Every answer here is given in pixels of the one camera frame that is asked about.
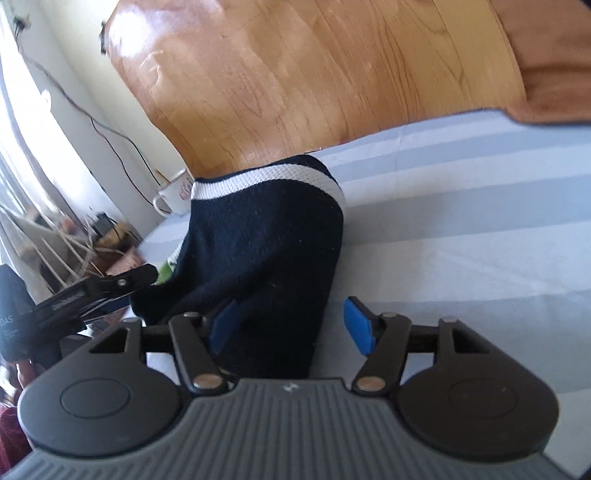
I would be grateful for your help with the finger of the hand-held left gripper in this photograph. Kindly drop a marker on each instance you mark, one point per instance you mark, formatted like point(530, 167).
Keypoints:
point(92, 309)
point(120, 282)

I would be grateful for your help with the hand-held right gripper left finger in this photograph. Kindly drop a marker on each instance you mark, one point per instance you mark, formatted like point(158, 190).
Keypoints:
point(222, 327)

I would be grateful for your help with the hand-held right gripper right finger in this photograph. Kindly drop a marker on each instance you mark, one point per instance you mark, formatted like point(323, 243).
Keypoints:
point(360, 327)

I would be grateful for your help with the navy sweater with white stripes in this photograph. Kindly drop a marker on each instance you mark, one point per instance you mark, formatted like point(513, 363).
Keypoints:
point(258, 240)

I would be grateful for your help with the white mug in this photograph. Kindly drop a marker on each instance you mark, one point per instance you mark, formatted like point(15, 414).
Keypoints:
point(173, 196)

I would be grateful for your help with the blue striped bedsheet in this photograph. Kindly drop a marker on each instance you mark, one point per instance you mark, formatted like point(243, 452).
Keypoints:
point(461, 207)

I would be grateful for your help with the wooden headboard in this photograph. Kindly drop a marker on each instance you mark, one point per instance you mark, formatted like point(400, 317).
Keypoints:
point(300, 69)

